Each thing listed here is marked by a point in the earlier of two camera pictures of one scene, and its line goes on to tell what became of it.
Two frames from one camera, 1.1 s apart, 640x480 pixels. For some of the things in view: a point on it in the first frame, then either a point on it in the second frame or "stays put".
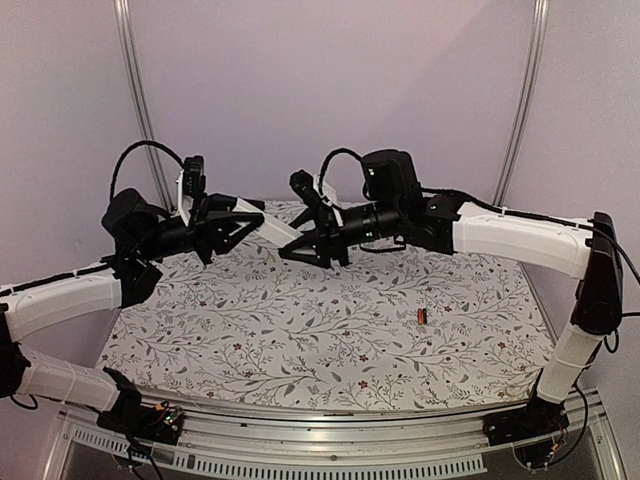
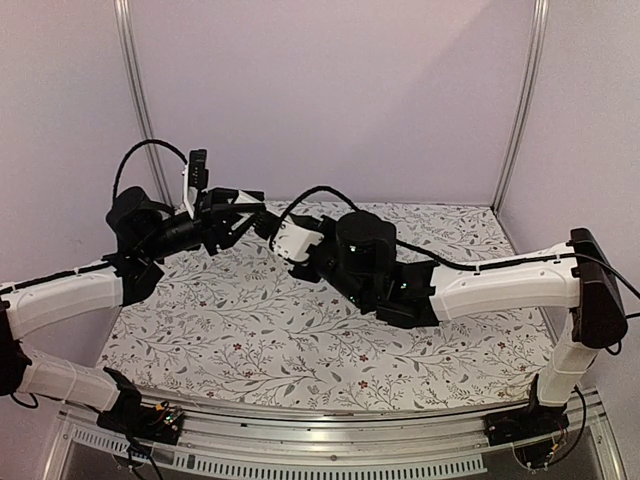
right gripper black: x=325 y=236 -> x=297 y=275
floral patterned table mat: x=397 y=330 stays put
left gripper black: x=211 y=223 stays put
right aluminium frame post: x=526 y=104 stays put
